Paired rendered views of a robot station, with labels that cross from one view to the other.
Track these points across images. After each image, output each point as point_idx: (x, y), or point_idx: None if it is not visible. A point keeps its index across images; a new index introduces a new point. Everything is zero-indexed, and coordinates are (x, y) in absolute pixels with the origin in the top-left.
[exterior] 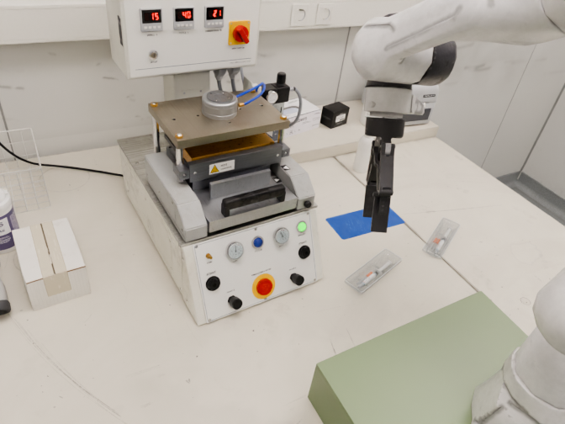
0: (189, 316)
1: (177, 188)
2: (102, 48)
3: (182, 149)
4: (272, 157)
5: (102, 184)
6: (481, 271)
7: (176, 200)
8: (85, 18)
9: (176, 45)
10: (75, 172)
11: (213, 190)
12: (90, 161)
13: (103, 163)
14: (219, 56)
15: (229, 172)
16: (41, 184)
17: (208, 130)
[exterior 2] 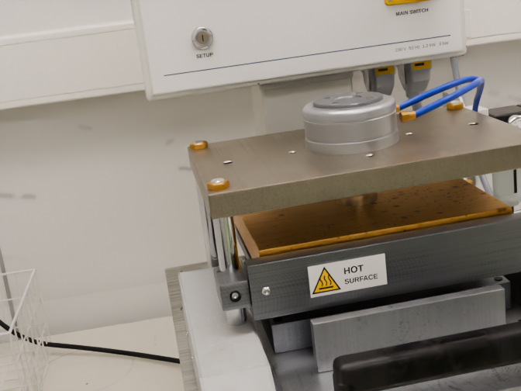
0: None
1: (222, 336)
2: (175, 110)
3: (227, 222)
4: (509, 253)
5: (151, 383)
6: None
7: (202, 365)
8: (136, 50)
9: (257, 14)
10: (108, 359)
11: (323, 344)
12: (146, 339)
13: (169, 343)
14: (367, 35)
15: (375, 292)
16: (36, 382)
17: (302, 172)
